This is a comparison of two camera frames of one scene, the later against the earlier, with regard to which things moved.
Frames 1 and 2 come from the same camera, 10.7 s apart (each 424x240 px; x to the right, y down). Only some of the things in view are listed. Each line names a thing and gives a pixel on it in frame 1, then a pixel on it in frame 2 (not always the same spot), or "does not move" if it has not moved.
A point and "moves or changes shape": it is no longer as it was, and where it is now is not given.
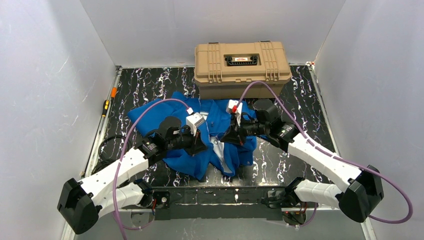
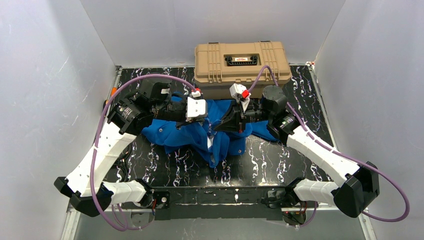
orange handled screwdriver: (113, 92) does not move
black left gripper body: (195, 141) to (182, 112)
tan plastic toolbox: (223, 71) does not move
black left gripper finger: (197, 146) to (179, 124)
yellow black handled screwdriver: (105, 107) does not move
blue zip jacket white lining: (224, 156) moves or changes shape
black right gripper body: (237, 129) to (238, 117)
